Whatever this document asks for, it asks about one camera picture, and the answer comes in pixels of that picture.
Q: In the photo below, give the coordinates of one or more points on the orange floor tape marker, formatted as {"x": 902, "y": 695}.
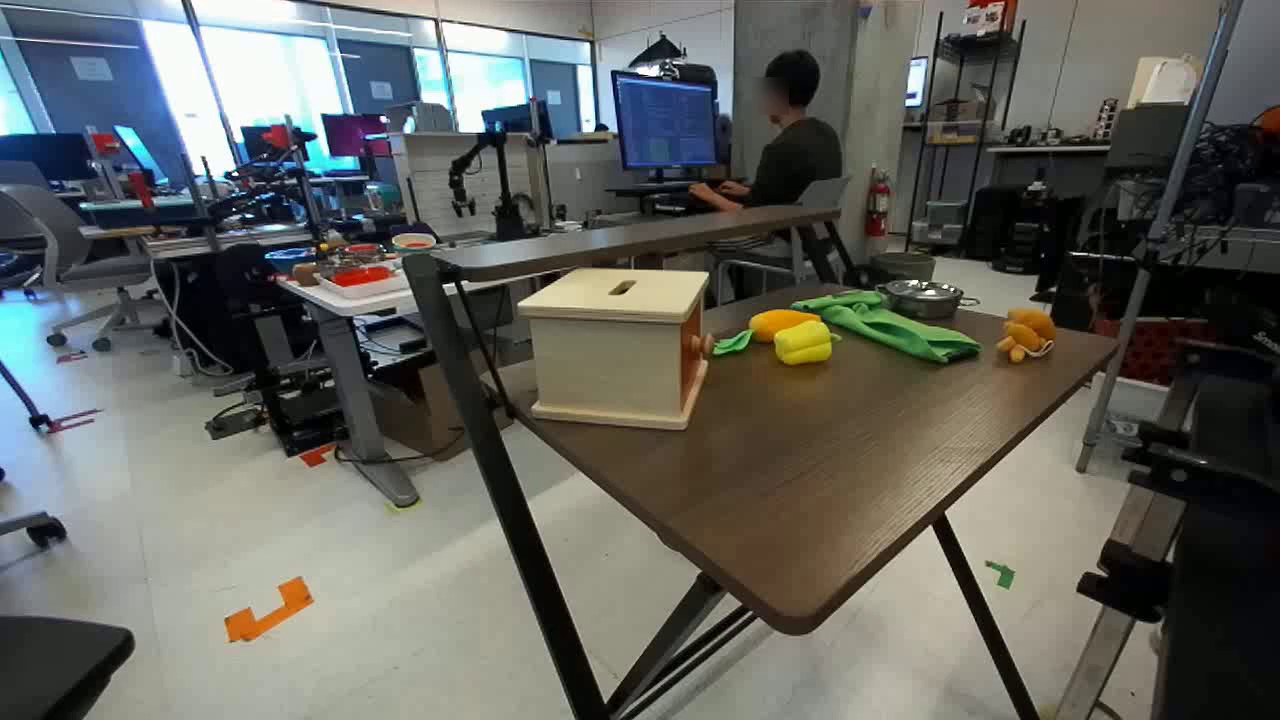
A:
{"x": 259, "y": 620}

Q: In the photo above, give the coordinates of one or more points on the person in black shirt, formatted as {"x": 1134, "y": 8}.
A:
{"x": 800, "y": 148}

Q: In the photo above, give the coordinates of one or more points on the yellow toy pepper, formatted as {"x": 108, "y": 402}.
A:
{"x": 807, "y": 346}

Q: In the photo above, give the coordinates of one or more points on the silver metal bowl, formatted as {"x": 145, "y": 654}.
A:
{"x": 920, "y": 296}

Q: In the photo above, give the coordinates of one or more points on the green cloth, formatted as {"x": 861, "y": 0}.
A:
{"x": 866, "y": 316}

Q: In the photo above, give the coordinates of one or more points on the computer monitor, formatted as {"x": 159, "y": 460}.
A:
{"x": 666, "y": 125}

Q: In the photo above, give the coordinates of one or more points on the wooden box with red drawer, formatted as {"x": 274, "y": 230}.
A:
{"x": 619, "y": 346}

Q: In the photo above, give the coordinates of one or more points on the metal shelving rack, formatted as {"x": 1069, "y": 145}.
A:
{"x": 971, "y": 80}

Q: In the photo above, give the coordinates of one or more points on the orange plush toy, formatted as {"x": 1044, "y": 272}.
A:
{"x": 1025, "y": 334}

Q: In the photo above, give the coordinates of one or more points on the white desk with items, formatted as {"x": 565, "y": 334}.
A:
{"x": 384, "y": 377}

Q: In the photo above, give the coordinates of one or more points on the red fire extinguisher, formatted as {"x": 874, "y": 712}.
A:
{"x": 878, "y": 205}

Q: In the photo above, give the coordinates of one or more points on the grey office chair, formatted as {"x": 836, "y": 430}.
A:
{"x": 68, "y": 267}

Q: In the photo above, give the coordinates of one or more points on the dark wooden table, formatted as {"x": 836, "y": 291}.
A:
{"x": 785, "y": 495}

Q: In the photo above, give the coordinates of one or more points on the black background robot arm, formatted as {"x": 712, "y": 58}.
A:
{"x": 497, "y": 125}

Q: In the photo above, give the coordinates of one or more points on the orange toy carrot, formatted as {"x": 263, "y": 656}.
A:
{"x": 773, "y": 320}

